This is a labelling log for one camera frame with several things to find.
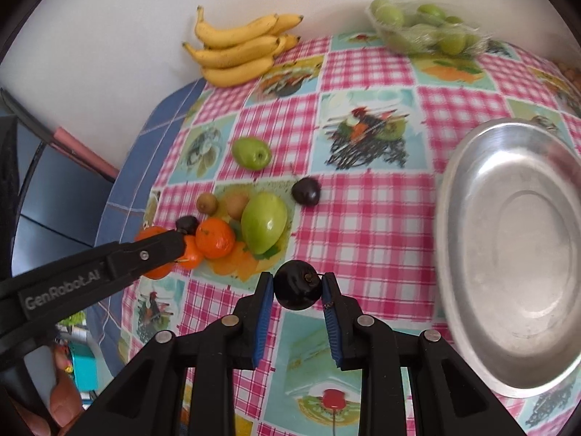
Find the pink checkered fruit tablecloth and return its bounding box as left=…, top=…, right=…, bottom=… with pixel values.
left=119, top=33, right=580, bottom=363

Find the small green fruit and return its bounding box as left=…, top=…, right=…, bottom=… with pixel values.
left=231, top=137, right=272, bottom=171

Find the dark cherry with stem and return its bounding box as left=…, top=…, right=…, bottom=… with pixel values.
left=292, top=176, right=321, bottom=207

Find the yellow banana bottom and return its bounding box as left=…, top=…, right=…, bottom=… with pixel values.
left=201, top=56, right=275, bottom=88

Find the person's left hand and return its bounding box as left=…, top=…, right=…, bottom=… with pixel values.
left=15, top=347, right=84, bottom=436

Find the yellow banana top front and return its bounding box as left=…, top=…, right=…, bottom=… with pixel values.
left=194, top=6, right=279, bottom=49

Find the yellow banana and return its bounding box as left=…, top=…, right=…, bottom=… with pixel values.
left=182, top=36, right=281, bottom=69
left=194, top=6, right=279, bottom=49
left=201, top=56, right=275, bottom=88
left=268, top=14, right=303, bottom=36

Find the yellow banana middle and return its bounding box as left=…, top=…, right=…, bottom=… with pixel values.
left=182, top=36, right=281, bottom=69

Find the orange tangerine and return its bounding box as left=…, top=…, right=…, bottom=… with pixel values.
left=175, top=235, right=204, bottom=270
left=195, top=218, right=236, bottom=260
left=135, top=225, right=173, bottom=280

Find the brown longan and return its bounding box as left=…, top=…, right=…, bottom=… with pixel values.
left=196, top=192, right=219, bottom=215
left=224, top=192, right=249, bottom=221

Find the yellow banana top back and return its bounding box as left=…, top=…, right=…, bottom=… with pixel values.
left=268, top=14, right=303, bottom=36

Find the small dark cherry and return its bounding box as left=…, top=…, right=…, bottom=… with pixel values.
left=175, top=215, right=200, bottom=235

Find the yellow banana hidden back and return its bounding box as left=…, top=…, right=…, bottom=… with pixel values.
left=272, top=35, right=300, bottom=58

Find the plastic tray of green fruits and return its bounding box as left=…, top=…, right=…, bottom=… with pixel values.
left=365, top=0, right=491, bottom=57

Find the metal round tray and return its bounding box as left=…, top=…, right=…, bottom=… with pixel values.
left=434, top=118, right=580, bottom=397

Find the large green fruit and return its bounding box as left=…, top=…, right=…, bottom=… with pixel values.
left=240, top=192, right=288, bottom=255

